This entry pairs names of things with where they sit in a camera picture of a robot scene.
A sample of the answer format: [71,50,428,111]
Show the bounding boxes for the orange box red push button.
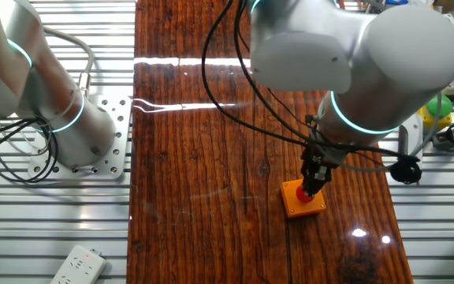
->
[280,177,327,219]

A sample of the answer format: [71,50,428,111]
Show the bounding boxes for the yellow box green mushroom button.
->
[415,94,454,130]

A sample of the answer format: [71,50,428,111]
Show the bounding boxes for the thick grey base cable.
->
[42,25,95,98]

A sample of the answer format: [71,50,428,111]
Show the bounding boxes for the black camera cable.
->
[432,121,454,153]

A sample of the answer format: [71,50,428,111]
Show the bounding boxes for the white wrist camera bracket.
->
[398,114,424,159]

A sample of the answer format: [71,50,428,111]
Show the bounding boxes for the wood grain table mat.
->
[126,0,414,284]

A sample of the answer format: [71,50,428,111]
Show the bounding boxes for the black base cable bundle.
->
[0,116,61,183]

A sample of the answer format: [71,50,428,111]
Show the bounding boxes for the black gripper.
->
[300,140,347,197]

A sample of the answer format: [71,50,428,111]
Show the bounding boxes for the white power strip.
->
[49,245,108,284]

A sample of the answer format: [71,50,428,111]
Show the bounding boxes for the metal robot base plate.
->
[28,94,132,181]

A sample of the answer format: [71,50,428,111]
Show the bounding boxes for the black round cable holder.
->
[389,155,423,185]

